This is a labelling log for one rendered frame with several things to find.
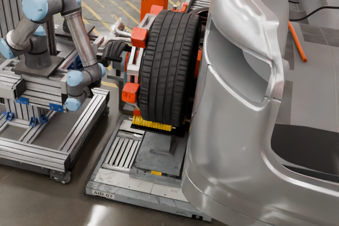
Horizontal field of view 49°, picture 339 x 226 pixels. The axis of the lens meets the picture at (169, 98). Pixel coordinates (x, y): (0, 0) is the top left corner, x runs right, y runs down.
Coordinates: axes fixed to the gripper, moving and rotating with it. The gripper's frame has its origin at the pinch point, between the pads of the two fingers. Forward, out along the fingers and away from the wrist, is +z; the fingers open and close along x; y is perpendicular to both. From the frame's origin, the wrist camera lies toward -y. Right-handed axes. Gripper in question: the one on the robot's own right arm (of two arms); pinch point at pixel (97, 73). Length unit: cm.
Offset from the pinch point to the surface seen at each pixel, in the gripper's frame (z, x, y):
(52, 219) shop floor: -43, 15, -83
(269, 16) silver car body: -76, -76, 80
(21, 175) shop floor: -15, 49, -83
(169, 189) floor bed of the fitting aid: -7, -51, -75
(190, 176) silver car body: -72, -64, 10
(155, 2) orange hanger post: 63, -18, 22
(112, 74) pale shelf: 59, 10, -38
